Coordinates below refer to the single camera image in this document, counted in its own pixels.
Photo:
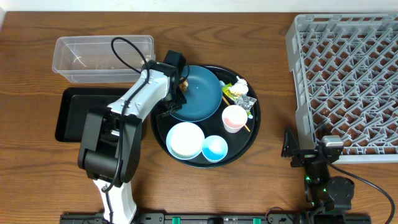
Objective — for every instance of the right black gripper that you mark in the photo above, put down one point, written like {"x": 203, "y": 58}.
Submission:
{"x": 305, "y": 156}

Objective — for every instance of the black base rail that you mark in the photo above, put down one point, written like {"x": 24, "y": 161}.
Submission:
{"x": 159, "y": 218}

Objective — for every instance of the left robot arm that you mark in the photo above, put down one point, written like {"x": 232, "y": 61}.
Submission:
{"x": 111, "y": 142}

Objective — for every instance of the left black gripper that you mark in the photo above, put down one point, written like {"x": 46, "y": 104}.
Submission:
{"x": 174, "y": 101}

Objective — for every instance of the black rectangular tray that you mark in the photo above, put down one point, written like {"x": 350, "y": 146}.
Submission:
{"x": 76, "y": 102}

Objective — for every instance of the brown food scrap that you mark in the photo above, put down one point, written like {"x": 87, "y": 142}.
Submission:
{"x": 184, "y": 86}

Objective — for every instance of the green yellow wrapper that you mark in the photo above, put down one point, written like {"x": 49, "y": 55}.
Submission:
{"x": 231, "y": 95}

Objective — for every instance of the round black serving tray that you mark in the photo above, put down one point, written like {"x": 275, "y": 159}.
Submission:
{"x": 238, "y": 143}

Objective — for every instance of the crumpled foil wrapper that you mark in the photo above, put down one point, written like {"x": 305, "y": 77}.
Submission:
{"x": 246, "y": 102}

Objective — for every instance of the crumpled white tissue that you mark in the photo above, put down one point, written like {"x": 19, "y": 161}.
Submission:
{"x": 241, "y": 86}

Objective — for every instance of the light blue plastic spoon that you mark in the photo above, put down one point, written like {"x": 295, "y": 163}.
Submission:
{"x": 222, "y": 84}

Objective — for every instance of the small blue cup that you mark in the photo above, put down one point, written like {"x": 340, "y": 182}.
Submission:
{"x": 214, "y": 149}

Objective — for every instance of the grey dishwasher rack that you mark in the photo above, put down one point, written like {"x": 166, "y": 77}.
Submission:
{"x": 345, "y": 75}

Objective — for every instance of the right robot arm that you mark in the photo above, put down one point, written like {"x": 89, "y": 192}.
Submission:
{"x": 330, "y": 196}

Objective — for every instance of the pink cup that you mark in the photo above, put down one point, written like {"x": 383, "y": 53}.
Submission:
{"x": 234, "y": 117}

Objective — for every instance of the wooden chopstick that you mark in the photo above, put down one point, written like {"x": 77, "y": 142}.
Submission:
{"x": 226, "y": 100}

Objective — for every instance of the clear plastic bin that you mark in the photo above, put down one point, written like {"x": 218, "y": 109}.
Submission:
{"x": 95, "y": 59}

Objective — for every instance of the dark blue plate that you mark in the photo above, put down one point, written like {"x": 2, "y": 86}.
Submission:
{"x": 203, "y": 95}

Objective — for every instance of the white light-blue bowl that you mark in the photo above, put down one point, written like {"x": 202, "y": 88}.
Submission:
{"x": 185, "y": 141}

